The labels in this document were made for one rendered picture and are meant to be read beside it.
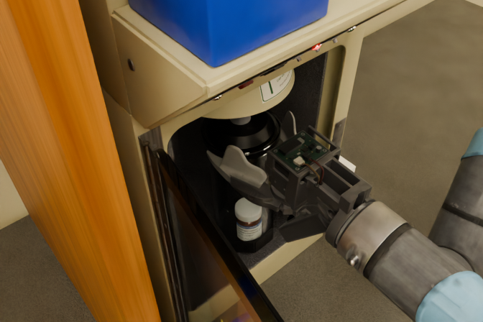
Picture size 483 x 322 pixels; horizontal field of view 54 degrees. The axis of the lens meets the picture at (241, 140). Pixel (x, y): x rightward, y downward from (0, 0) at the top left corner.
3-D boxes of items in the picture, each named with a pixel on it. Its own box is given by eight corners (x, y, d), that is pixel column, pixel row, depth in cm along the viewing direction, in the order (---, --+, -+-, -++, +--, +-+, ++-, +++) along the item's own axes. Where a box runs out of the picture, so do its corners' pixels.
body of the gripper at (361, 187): (307, 121, 58) (386, 178, 51) (300, 167, 64) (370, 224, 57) (260, 149, 54) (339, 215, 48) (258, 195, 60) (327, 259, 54)
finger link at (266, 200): (241, 159, 61) (304, 181, 59) (241, 167, 62) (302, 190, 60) (225, 183, 58) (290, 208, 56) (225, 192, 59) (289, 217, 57)
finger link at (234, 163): (206, 125, 60) (274, 148, 57) (208, 157, 64) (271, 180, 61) (194, 140, 58) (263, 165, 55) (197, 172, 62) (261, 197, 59)
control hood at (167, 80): (128, 118, 40) (104, 10, 33) (371, 1, 55) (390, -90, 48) (210, 199, 34) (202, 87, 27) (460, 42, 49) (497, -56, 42)
